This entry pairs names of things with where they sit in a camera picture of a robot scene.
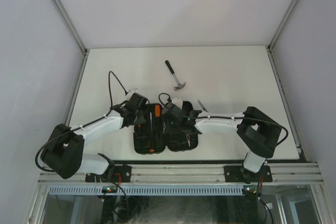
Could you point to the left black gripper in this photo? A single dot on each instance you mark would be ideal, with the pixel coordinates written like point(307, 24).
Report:
point(140, 120)

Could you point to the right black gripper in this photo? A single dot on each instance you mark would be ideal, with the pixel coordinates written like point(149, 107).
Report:
point(168, 129)

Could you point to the orange grip bit screwdriver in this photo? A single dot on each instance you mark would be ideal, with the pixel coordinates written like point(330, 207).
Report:
point(157, 112)

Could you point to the black plastic tool case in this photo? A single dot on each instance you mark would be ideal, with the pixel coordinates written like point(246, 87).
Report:
point(159, 129)

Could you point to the black orange handled screwdriver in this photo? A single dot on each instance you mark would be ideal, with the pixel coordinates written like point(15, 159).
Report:
point(152, 147)

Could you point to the orange handled needle-nose pliers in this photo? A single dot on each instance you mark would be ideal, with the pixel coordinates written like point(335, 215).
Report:
point(188, 140)

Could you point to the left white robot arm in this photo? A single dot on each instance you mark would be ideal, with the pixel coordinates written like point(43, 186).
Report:
point(63, 153)

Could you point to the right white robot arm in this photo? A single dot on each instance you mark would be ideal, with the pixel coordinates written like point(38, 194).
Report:
point(260, 133)

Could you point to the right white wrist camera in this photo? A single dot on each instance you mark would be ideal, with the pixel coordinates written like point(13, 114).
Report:
point(177, 104)

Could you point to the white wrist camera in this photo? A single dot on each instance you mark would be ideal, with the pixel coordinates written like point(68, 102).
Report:
point(177, 104)
point(132, 91)

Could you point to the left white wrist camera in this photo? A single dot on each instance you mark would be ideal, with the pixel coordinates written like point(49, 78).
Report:
point(132, 91)

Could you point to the black handled claw hammer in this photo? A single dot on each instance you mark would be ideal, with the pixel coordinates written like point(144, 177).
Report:
point(179, 84)

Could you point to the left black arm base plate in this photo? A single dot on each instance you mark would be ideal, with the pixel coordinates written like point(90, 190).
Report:
point(117, 174)

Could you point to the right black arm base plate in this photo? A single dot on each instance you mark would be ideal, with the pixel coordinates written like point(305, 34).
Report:
point(237, 174)

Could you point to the blue slotted cable duct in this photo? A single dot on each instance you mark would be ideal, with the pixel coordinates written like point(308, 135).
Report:
point(148, 190)

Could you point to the aluminium front frame rail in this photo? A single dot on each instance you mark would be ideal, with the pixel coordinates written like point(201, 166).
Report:
point(177, 174)

